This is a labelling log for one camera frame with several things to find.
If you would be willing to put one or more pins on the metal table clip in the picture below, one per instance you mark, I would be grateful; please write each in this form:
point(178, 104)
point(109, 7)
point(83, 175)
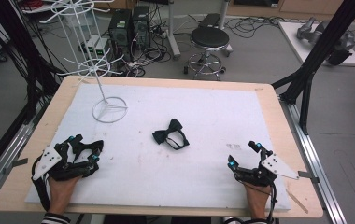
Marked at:
point(18, 162)
point(308, 175)

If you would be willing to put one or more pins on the grey stand leg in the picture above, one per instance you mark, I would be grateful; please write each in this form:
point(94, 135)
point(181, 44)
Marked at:
point(172, 31)

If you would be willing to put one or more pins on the black computer tower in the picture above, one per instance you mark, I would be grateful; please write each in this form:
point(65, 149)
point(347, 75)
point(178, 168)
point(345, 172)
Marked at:
point(120, 32)
point(141, 26)

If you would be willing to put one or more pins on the grey robot device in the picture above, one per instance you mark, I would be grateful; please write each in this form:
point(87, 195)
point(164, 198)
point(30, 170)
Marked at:
point(309, 31)

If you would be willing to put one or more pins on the person's left hand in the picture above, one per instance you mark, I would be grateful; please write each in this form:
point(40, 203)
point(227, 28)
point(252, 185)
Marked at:
point(62, 191)

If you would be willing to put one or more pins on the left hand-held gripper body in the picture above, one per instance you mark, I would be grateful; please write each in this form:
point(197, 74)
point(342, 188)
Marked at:
point(47, 161)

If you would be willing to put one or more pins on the black round stool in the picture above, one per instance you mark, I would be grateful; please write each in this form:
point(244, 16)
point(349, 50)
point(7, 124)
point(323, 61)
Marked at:
point(209, 39)

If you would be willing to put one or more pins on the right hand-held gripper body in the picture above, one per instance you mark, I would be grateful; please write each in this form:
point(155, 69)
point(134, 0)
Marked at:
point(267, 169)

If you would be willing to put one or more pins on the white floor platform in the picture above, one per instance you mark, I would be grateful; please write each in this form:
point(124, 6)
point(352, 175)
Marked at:
point(294, 40)

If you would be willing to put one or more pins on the white power supply box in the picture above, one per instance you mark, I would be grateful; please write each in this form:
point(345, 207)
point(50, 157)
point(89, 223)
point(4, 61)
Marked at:
point(102, 48)
point(91, 46)

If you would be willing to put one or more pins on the thin wooden stick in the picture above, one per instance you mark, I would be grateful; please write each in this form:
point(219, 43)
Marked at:
point(297, 201)

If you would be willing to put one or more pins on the black bow tie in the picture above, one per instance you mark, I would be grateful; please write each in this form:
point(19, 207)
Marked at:
point(167, 134)

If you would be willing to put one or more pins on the black metal frame post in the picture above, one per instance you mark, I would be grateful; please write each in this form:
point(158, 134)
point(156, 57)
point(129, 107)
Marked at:
point(26, 59)
point(325, 40)

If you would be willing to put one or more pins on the aluminium rail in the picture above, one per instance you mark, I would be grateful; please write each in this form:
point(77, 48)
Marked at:
point(7, 149)
point(317, 174)

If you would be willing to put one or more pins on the person's right hand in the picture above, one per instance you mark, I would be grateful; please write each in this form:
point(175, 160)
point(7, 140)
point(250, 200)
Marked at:
point(257, 199)

